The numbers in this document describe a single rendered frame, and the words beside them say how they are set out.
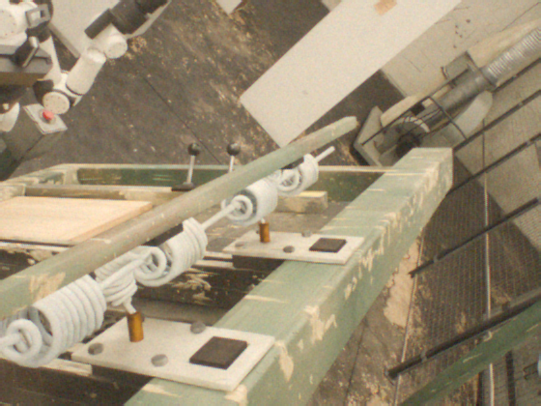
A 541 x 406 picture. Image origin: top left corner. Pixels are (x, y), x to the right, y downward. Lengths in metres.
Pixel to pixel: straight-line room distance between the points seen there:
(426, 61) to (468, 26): 0.70
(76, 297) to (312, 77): 4.73
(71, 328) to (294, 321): 0.27
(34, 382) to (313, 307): 0.33
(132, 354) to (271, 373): 0.14
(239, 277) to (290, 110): 4.41
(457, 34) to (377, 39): 4.49
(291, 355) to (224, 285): 0.32
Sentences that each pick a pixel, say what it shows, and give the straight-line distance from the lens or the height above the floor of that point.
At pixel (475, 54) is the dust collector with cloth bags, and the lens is 7.13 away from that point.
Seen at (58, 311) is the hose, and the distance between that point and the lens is 0.55.
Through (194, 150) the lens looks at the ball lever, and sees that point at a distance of 1.67.
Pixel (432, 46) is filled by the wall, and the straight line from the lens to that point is 9.53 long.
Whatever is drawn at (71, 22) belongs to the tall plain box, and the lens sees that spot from 4.23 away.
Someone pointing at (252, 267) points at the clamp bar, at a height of 1.76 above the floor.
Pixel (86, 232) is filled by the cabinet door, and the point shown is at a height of 1.28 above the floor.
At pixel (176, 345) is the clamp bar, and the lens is 0.67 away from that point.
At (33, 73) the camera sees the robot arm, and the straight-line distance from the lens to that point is 1.23.
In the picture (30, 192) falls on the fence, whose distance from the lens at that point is 2.00.
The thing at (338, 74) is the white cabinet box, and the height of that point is 0.80.
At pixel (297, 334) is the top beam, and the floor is 1.91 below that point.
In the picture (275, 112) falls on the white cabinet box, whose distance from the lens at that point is 5.38.
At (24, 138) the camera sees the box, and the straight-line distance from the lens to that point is 2.23.
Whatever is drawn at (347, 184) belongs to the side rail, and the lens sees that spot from 1.71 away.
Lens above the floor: 2.29
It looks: 31 degrees down
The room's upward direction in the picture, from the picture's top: 51 degrees clockwise
